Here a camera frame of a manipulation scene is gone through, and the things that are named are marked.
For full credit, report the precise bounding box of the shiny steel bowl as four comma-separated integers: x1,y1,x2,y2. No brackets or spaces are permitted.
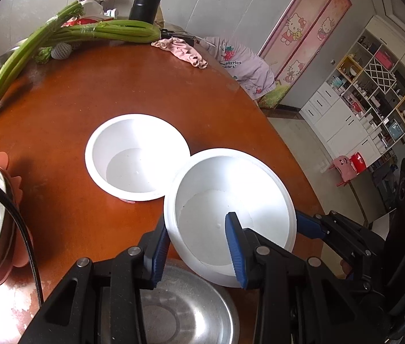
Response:
136,259,240,343

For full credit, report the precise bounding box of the orange bear-shaped plate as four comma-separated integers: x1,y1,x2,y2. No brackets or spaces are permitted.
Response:
0,150,35,288

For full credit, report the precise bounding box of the red paper bowl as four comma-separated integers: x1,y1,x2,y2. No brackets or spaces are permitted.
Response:
163,148,296,287
84,114,190,202

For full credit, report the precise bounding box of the person's left hand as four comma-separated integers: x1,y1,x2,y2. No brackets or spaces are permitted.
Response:
340,259,353,280

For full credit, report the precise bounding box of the pink child stool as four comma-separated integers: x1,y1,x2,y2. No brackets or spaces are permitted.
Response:
328,155,359,186

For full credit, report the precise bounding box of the white shelf cabinet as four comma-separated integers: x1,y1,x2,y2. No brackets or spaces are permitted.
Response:
300,16,405,165

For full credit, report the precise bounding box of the pink clothing on chair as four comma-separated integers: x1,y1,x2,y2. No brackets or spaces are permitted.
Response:
198,36,276,101

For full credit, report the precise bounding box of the pink Hello Kitty wardrobe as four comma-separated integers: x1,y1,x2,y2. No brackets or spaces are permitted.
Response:
259,0,352,109

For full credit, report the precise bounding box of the pink cloth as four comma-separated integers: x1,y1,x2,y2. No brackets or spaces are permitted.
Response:
151,36,208,69

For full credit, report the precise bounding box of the green leafy vegetable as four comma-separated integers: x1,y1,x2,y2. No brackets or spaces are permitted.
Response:
34,47,52,65

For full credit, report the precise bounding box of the celery bunch right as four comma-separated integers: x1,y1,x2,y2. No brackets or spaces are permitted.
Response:
42,19,161,47

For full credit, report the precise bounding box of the celery bunch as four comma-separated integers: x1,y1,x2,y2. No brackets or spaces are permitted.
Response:
0,1,83,101
42,19,161,47

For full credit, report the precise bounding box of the celery bunch left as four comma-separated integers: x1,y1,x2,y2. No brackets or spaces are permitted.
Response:
0,1,83,101

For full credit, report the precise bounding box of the black camera cable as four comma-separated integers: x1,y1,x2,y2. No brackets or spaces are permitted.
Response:
0,168,45,308

